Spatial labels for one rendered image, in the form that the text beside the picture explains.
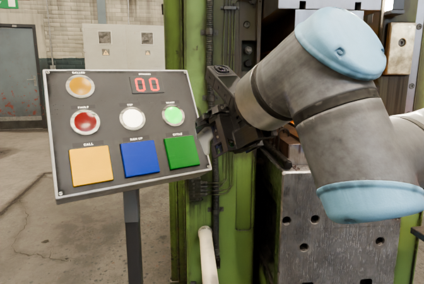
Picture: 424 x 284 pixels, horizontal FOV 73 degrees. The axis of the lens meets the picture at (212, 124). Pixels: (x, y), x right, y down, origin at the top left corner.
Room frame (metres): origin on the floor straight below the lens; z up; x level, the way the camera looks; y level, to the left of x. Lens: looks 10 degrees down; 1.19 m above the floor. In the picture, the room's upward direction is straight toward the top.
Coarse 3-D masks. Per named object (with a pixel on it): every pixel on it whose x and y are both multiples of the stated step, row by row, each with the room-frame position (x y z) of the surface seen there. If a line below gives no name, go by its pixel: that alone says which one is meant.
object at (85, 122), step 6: (78, 114) 0.60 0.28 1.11; (84, 114) 0.61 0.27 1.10; (90, 114) 0.62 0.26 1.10; (78, 120) 0.60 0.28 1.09; (84, 120) 0.60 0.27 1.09; (90, 120) 0.61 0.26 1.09; (96, 120) 0.61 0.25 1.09; (78, 126) 0.59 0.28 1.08; (84, 126) 0.60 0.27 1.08; (90, 126) 0.60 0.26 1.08
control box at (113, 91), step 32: (64, 96) 0.62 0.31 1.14; (96, 96) 0.65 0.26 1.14; (128, 96) 0.68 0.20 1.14; (160, 96) 0.72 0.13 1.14; (192, 96) 0.76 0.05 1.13; (64, 128) 0.58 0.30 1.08; (96, 128) 0.61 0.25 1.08; (128, 128) 0.64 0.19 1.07; (160, 128) 0.67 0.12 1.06; (192, 128) 0.71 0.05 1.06; (64, 160) 0.55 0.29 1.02; (160, 160) 0.63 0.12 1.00; (64, 192) 0.52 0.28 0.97; (96, 192) 0.55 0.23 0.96
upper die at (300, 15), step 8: (288, 16) 0.90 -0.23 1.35; (296, 16) 0.84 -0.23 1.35; (304, 16) 0.85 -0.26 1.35; (360, 16) 0.86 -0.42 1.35; (272, 24) 1.07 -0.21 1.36; (280, 24) 0.97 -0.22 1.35; (288, 24) 0.89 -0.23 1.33; (296, 24) 0.84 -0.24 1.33; (264, 32) 1.17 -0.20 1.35; (272, 32) 1.06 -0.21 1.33; (280, 32) 0.97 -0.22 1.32; (288, 32) 0.89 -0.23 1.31; (264, 40) 1.16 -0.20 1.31; (272, 40) 1.06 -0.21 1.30; (280, 40) 0.97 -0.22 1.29; (264, 48) 1.16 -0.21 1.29; (272, 48) 1.06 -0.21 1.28
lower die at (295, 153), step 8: (288, 128) 1.04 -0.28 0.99; (280, 136) 0.95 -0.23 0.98; (288, 136) 0.95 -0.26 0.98; (296, 136) 0.91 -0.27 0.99; (272, 144) 1.01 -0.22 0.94; (280, 144) 0.92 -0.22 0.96; (288, 144) 0.85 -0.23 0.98; (296, 144) 0.85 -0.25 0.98; (288, 152) 0.84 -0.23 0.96; (296, 152) 0.85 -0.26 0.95; (296, 160) 0.85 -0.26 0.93; (304, 160) 0.85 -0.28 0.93
